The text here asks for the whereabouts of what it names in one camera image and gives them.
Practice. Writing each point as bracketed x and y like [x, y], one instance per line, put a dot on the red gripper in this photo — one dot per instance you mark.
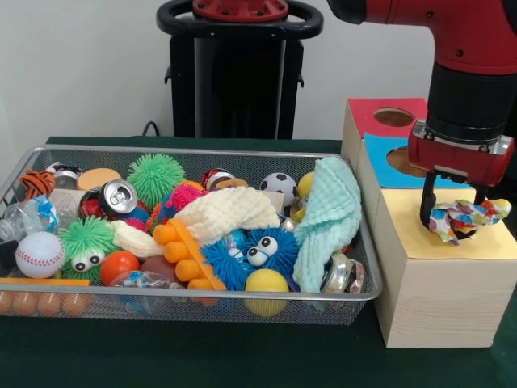
[456, 161]

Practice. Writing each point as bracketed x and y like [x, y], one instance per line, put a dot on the polka dot cloth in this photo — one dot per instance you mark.
[464, 220]

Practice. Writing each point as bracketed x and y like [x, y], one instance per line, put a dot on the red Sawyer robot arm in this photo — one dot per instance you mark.
[472, 40]

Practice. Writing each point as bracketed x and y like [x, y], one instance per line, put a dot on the wooden box with three holes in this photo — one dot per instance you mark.
[444, 307]

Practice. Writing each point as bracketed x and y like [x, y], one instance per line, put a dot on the shallow clear mesh bin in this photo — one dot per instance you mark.
[226, 311]

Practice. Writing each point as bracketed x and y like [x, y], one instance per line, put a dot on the mint green knitted cloth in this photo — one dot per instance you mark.
[331, 202]

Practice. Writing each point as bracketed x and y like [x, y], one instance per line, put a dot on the yellow ball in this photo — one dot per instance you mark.
[266, 283]

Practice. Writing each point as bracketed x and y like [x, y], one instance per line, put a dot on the cream knitted cloth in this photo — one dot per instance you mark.
[226, 214]

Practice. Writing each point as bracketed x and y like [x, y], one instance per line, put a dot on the blue spiky toy with eyes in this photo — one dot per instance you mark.
[226, 258]

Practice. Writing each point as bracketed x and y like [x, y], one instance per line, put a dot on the long orange toy block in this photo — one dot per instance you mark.
[182, 250]

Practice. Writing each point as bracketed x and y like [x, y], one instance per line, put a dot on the dark green tablecloth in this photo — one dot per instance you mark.
[202, 355]

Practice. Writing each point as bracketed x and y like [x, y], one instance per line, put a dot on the green spiky ball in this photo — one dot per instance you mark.
[155, 178]

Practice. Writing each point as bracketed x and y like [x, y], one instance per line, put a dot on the orange ball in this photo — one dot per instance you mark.
[119, 266]

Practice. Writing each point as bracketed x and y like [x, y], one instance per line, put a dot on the green spiky toy with eyes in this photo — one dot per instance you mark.
[87, 242]

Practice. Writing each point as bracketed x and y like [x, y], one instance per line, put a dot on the white baseball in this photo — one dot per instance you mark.
[39, 254]

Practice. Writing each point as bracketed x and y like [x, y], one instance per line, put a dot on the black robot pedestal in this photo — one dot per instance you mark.
[183, 81]

